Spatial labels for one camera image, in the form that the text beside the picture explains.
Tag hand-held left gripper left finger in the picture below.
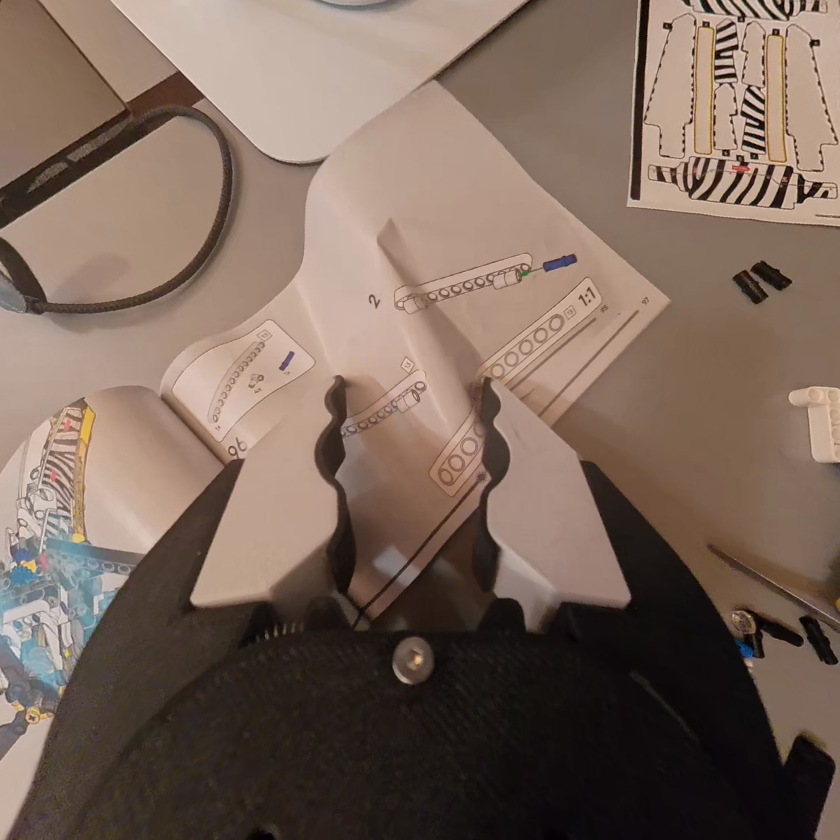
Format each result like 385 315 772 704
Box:
189 375 358 614

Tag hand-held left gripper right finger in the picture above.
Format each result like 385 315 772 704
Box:
471 377 632 634

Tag black lego connector pins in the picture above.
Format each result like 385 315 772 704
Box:
753 612 805 657

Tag lego instruction booklet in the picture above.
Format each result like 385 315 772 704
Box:
0 80 672 821

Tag white stand base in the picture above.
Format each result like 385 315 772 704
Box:
108 0 529 165

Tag zebra striped sticker sheet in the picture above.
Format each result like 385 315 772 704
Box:
626 0 840 228

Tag white lego bracket piece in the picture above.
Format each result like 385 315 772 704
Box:
789 387 840 463

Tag black braided cable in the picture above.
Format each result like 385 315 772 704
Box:
0 105 236 317

